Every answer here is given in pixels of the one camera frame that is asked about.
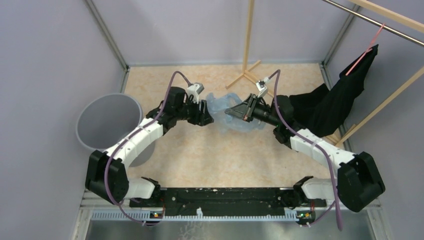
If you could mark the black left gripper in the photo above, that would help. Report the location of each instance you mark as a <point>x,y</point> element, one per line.
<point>203,119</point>

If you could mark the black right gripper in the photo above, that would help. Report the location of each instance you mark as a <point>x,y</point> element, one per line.
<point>245,110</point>

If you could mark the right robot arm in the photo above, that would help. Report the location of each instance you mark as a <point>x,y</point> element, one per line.
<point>354,181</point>

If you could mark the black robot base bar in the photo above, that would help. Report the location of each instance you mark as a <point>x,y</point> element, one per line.
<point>227,202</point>

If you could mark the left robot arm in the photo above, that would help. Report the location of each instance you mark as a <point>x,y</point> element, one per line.
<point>107,176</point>

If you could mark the grey round trash bin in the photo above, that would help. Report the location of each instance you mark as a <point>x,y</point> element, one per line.
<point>107,120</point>

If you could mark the black hanging t-shirt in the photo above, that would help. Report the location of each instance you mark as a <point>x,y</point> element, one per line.
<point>323,110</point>

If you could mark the pink clothes hanger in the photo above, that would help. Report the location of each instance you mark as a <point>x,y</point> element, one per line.
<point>368,49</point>

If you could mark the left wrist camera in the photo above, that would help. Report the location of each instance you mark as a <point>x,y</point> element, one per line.
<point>193,91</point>

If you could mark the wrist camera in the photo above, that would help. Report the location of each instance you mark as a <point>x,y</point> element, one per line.
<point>193,91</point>
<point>262,87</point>

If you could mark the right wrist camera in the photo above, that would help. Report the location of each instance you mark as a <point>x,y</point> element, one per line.
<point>262,87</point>

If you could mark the white slotted cable duct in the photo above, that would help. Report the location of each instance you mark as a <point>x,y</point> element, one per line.
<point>156,216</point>

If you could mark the metal hanging rail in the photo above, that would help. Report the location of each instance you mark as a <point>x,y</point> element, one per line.
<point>375,23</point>

